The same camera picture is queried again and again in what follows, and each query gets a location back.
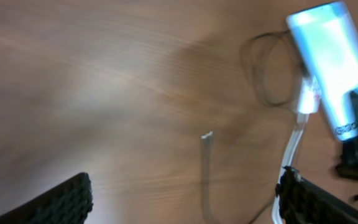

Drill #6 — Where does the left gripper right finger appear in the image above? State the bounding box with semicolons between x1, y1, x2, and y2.
275;166;358;224

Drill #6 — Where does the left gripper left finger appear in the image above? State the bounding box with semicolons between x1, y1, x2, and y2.
0;172;93;224

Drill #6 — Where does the blue screen Galaxy smartphone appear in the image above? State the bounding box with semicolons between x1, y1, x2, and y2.
287;1;358;141

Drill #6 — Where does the white power strip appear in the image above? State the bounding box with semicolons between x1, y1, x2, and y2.
293;77;321;114

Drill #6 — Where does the white power strip cord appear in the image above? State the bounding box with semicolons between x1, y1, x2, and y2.
271;112;310;224

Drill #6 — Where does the black USB charging cable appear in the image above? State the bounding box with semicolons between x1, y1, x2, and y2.
199;30;304;224

